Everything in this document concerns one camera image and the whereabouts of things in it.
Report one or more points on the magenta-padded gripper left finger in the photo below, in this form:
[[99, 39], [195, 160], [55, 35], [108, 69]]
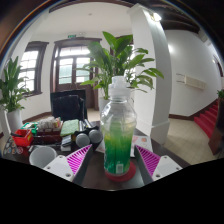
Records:
[[68, 163]]

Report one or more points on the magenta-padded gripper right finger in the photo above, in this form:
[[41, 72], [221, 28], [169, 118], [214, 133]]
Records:
[[156, 165]]

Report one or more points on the white cup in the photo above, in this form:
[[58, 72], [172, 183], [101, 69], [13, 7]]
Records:
[[42, 156]]

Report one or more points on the flat round red coaster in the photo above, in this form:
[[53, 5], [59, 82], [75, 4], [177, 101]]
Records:
[[130, 174]]

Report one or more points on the green sponge cloth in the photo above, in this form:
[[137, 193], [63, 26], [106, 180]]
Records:
[[69, 127]]

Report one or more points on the clear green-labelled drink bottle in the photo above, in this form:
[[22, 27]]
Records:
[[118, 133]]

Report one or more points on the red plastic box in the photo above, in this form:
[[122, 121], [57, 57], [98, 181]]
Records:
[[22, 137]]

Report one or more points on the round sticker sheet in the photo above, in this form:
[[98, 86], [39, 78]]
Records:
[[12, 149]]

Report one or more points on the black office chair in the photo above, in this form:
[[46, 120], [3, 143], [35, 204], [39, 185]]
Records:
[[68, 105]]

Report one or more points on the red carpeted staircase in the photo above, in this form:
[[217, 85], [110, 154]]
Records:
[[208, 118]]

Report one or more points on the green plant in white pot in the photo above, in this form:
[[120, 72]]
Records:
[[11, 93]]

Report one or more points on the dark wooden double door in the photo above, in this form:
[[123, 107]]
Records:
[[72, 68]]

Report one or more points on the dark-framed window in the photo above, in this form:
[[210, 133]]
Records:
[[30, 68]]

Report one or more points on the large green potted plant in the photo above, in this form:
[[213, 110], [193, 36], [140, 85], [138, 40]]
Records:
[[120, 65]]

